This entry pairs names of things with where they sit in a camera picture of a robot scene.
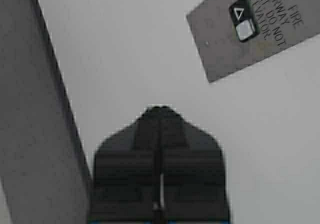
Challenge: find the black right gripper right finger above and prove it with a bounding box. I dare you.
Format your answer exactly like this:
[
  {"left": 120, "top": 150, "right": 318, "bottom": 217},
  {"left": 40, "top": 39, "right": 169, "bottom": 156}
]
[{"left": 159, "top": 106, "right": 232, "bottom": 224}]

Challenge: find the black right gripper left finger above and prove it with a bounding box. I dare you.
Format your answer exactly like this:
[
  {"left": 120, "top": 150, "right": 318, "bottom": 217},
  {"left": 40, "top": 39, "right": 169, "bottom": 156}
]
[{"left": 87, "top": 106, "right": 162, "bottom": 224}]

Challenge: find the elevator call button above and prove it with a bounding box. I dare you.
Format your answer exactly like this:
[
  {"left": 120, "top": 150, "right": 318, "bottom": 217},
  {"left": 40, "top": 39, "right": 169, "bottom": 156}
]
[{"left": 228, "top": 0, "right": 260, "bottom": 42}]

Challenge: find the steel call button plate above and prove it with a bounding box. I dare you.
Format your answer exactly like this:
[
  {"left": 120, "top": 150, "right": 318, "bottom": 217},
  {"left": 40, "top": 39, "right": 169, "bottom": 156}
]
[{"left": 186, "top": 0, "right": 320, "bottom": 83}]

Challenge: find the steel elevator door frame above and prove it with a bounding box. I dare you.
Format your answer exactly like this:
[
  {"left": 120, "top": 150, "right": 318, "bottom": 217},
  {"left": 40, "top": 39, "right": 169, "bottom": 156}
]
[{"left": 0, "top": 0, "right": 90, "bottom": 224}]

